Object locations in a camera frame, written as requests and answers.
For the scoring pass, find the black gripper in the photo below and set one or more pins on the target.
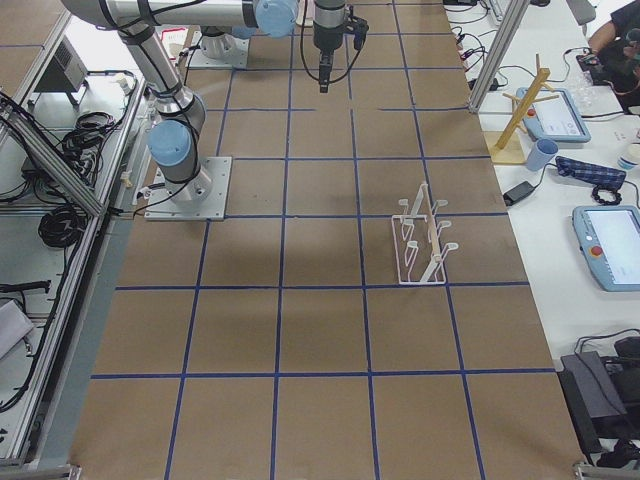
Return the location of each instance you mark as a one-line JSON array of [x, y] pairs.
[[326, 40]]

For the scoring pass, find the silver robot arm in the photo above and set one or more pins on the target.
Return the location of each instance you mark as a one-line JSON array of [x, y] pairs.
[[173, 143], [280, 10]]

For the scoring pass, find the blue cup on desk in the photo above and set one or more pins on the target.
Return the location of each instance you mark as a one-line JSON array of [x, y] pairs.
[[542, 152]]

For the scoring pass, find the wooden mug tree stand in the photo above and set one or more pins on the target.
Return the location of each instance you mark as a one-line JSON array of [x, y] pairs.
[[503, 147]]

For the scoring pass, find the blue teach pendant far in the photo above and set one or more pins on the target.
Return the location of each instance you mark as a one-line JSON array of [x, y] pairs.
[[557, 119]]

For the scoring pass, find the blue teach pendant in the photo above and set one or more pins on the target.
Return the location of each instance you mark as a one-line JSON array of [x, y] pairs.
[[608, 237], [557, 119]]

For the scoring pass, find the black power adapter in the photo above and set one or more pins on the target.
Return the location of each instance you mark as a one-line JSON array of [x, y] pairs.
[[518, 193]]

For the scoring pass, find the person in black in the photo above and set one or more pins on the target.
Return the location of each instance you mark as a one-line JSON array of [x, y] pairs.
[[616, 44]]

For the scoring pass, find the plaid fabric pouch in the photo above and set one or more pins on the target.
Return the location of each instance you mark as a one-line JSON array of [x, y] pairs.
[[597, 175]]

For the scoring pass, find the blue teach pendant near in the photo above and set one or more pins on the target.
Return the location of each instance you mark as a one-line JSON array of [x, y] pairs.
[[608, 237]]

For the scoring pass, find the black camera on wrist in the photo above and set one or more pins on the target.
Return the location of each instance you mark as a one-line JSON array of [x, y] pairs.
[[357, 27]]

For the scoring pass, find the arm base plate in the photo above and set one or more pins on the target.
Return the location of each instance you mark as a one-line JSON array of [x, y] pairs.
[[220, 52], [203, 198]]

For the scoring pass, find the white wire cup rack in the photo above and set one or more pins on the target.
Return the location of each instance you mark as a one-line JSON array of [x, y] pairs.
[[418, 249]]

